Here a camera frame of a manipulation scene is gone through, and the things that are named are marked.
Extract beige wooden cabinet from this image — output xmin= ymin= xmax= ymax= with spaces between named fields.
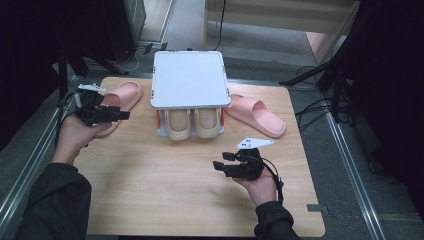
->
xmin=203 ymin=0 xmax=362 ymax=65

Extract person's left hand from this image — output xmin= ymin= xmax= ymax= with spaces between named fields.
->
xmin=51 ymin=114 xmax=113 ymax=166

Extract pink slipper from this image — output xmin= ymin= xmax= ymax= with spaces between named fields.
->
xmin=95 ymin=80 xmax=145 ymax=138
xmin=225 ymin=93 xmax=287 ymax=139

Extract white floor cable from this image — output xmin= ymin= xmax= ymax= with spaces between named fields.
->
xmin=112 ymin=49 xmax=142 ymax=73

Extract black floor cables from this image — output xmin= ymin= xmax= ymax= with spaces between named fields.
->
xmin=294 ymin=64 xmax=336 ymax=132

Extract aluminium floor rail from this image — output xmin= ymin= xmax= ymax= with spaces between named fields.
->
xmin=324 ymin=109 xmax=388 ymax=240
xmin=0 ymin=94 xmax=75 ymax=228

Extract person's right hand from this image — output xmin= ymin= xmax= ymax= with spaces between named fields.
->
xmin=232 ymin=167 xmax=279 ymax=208

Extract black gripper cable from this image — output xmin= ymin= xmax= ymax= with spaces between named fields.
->
xmin=54 ymin=92 xmax=83 ymax=148
xmin=261 ymin=157 xmax=285 ymax=203

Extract black tripod stand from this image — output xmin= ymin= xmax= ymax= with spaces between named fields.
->
xmin=279 ymin=0 xmax=371 ymax=123

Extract white shoe rack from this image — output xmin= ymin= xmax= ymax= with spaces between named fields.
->
xmin=150 ymin=50 xmax=232 ymax=138

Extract thin black hanging cable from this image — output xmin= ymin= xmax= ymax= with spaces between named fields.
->
xmin=214 ymin=0 xmax=228 ymax=52

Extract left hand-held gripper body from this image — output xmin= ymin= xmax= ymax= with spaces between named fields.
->
xmin=74 ymin=82 xmax=111 ymax=128

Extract black metal stand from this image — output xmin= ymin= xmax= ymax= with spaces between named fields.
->
xmin=57 ymin=42 xmax=130 ymax=108

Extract grey tape strip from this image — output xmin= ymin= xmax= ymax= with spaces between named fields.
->
xmin=306 ymin=203 xmax=330 ymax=215

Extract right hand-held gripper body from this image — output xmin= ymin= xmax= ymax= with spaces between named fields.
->
xmin=229 ymin=137 xmax=276 ymax=181

